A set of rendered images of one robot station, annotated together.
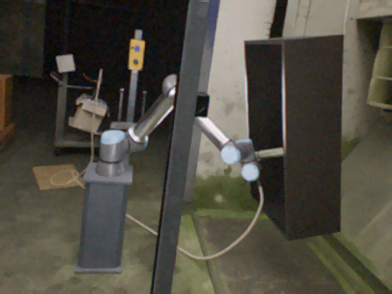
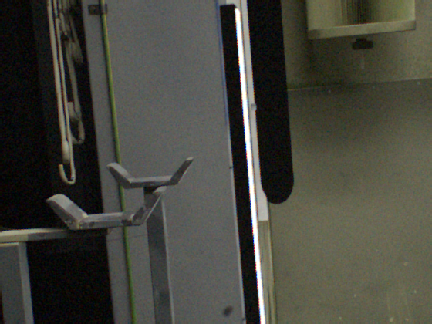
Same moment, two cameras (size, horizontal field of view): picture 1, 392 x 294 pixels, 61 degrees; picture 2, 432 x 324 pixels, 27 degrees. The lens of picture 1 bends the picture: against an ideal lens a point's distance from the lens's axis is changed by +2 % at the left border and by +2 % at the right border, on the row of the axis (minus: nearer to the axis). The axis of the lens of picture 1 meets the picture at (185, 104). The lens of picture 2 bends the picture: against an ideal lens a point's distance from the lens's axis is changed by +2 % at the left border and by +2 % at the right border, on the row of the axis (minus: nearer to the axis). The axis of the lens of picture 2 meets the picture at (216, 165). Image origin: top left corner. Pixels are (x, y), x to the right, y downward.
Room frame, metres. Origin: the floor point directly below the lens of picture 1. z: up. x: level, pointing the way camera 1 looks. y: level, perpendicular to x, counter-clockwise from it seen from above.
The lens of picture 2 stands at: (2.58, 1.13, 1.19)
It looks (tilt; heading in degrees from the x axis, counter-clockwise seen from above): 6 degrees down; 284
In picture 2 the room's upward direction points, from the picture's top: 5 degrees counter-clockwise
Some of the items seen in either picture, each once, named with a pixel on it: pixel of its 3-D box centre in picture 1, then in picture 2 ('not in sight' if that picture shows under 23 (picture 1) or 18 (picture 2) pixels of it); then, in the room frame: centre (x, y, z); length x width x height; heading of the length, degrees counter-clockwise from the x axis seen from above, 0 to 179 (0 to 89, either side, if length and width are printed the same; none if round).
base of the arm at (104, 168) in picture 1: (110, 164); not in sight; (2.12, 0.45, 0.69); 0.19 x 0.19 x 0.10
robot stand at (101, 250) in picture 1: (105, 215); not in sight; (2.12, 0.45, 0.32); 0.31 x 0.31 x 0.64; 10
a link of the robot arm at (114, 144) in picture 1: (113, 144); not in sight; (2.12, 0.45, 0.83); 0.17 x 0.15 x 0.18; 144
